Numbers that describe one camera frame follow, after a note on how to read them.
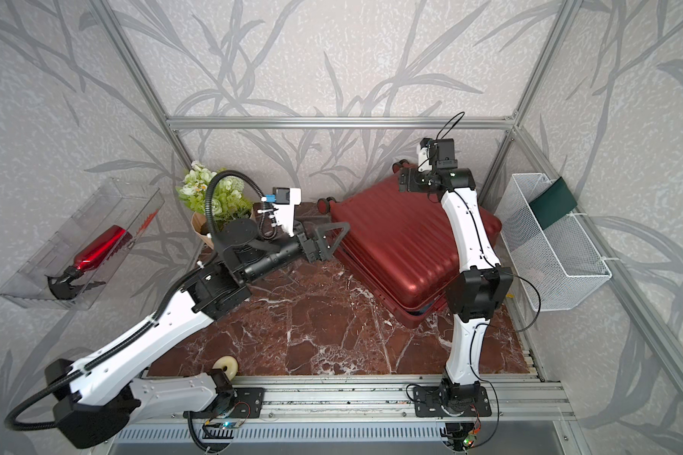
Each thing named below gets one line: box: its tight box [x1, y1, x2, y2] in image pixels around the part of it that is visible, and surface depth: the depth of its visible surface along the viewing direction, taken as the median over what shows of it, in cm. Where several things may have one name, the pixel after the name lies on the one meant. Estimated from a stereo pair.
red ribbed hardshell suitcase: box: [317, 173, 502, 328], surface depth 81 cm
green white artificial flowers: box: [176, 161, 254, 223], surface depth 86 cm
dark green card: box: [528, 176, 578, 231], surface depth 72 cm
